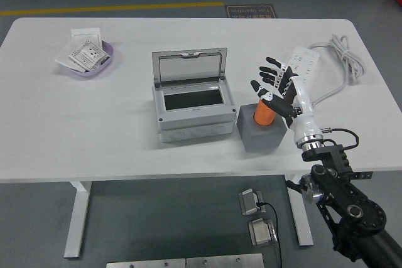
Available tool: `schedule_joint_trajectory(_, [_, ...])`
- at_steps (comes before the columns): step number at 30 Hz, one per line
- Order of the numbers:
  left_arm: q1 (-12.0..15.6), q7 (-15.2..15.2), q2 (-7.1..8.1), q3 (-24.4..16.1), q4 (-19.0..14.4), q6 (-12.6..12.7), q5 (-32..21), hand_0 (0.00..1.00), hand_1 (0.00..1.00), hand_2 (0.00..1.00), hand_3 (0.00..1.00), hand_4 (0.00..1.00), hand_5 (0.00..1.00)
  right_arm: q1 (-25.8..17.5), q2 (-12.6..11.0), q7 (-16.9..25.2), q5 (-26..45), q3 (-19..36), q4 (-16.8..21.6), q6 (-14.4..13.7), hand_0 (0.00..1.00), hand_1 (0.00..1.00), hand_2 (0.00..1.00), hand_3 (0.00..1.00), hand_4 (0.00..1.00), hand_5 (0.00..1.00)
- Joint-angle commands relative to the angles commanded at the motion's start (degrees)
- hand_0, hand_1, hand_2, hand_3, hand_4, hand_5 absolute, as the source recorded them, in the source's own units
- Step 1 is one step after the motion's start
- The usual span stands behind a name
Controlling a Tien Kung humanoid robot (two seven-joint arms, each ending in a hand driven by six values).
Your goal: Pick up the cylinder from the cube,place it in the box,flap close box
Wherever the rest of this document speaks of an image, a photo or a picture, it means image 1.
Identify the brown floor sign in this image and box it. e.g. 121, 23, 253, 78
224, 4, 279, 19

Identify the black pedal cable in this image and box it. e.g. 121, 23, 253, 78
256, 201, 282, 268

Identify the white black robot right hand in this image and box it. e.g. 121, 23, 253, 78
250, 56, 322, 144

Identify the printed wall socket panel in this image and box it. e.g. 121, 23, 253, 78
68, 38, 108, 73

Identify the white power strip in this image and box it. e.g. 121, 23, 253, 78
286, 45, 321, 92

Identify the orange cylinder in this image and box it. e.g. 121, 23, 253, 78
253, 100, 276, 127

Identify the plain white panel plate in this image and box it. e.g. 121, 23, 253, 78
54, 41, 87, 73

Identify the white wall switch plate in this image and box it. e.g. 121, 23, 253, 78
70, 28, 103, 46

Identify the white power strip cord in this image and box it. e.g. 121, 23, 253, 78
306, 34, 367, 107

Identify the silver foot pedal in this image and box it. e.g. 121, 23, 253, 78
238, 188, 268, 217
247, 218, 279, 247

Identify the transparent hinged box lid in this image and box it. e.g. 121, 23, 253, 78
151, 47, 228, 88

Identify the grey plastic electrical box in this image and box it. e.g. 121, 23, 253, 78
152, 82, 237, 144

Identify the purple plastic tray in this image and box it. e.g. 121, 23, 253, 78
61, 40, 114, 80

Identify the grey metal plate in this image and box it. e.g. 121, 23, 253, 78
185, 253, 264, 268
106, 258, 187, 268

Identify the grey cube with round hole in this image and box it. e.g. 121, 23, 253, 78
237, 103, 289, 153

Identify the white table leg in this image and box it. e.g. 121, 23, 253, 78
285, 174, 314, 247
63, 181, 92, 259

